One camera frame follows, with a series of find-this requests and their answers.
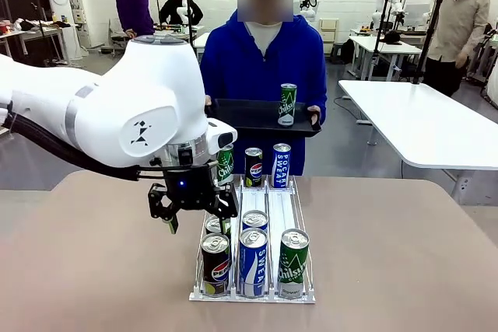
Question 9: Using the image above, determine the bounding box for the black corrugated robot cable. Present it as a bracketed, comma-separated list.
[0, 112, 168, 182]

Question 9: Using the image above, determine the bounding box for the blue Pocari Sweat can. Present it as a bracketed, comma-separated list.
[272, 142, 293, 189]
[241, 210, 269, 232]
[238, 227, 269, 297]

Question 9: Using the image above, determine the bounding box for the white three-lane can dispenser rack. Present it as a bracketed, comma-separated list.
[188, 173, 317, 305]

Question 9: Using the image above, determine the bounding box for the seated person in black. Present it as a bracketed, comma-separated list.
[159, 0, 204, 26]

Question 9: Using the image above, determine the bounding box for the person's left hand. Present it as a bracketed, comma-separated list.
[307, 104, 322, 127]

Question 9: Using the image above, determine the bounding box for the black tripod microphone stand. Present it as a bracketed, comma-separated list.
[30, 2, 52, 68]

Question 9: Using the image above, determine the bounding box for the thick black camera pole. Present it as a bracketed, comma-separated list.
[412, 0, 448, 85]

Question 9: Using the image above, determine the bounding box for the person in blue hoodie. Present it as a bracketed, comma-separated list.
[199, 0, 328, 176]

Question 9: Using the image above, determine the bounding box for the person in beige jacket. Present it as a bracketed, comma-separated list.
[423, 0, 491, 98]

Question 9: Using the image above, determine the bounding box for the white workshop table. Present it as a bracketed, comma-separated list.
[348, 34, 423, 81]

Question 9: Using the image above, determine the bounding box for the black plastic serving tray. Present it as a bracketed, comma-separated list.
[205, 98, 323, 138]

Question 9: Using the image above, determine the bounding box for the black Pepsi can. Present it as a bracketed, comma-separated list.
[200, 232, 231, 298]
[205, 215, 233, 236]
[244, 147, 264, 187]

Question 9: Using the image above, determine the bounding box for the person's left forearm blue sleeve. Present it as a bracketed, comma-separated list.
[310, 75, 328, 115]

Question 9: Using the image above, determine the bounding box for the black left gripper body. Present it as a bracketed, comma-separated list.
[163, 166, 219, 211]

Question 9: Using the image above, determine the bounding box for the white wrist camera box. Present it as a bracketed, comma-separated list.
[208, 121, 239, 154]

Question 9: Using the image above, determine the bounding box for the thin black stand pole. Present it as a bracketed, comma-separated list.
[369, 0, 392, 80]

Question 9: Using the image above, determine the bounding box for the green Chilsung cider can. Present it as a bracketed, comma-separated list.
[216, 143, 235, 187]
[278, 82, 298, 128]
[277, 228, 310, 300]

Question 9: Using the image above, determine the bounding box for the white drawer cabinet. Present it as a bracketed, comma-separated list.
[318, 16, 340, 53]

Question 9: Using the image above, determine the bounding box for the white robot with arms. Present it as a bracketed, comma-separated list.
[371, 0, 405, 30]

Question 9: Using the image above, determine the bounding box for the cluttered white desk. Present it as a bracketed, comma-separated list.
[0, 24, 69, 65]

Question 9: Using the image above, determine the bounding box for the white workbench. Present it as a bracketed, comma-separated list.
[153, 24, 205, 51]

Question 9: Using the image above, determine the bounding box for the large white table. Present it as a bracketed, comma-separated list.
[337, 79, 498, 205]

